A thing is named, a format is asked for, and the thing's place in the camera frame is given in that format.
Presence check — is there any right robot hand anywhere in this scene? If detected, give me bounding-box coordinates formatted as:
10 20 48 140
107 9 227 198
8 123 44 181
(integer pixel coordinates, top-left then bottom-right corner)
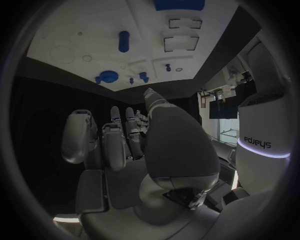
60 87 223 240

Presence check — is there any white task board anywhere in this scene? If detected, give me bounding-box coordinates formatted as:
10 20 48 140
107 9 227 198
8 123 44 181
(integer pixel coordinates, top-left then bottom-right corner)
25 0 240 93

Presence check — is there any dark screen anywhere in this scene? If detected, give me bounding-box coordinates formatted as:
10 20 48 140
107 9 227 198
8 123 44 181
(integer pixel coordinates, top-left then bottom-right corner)
208 97 239 120

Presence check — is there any blue plug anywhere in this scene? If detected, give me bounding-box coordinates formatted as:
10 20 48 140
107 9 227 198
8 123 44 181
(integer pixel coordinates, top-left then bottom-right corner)
138 71 150 84

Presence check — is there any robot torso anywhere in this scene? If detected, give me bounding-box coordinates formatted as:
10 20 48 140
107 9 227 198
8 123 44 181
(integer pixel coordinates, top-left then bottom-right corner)
234 29 294 197

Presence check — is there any blue gear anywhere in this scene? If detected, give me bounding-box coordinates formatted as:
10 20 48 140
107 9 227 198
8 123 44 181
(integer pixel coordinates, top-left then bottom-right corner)
94 70 120 85

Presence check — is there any blue long cylinder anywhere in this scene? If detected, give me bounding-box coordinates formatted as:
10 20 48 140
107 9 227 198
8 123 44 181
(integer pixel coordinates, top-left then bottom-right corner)
118 30 130 53

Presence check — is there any blue block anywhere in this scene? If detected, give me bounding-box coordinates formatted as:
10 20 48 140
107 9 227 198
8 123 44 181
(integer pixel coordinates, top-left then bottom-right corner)
153 0 207 12

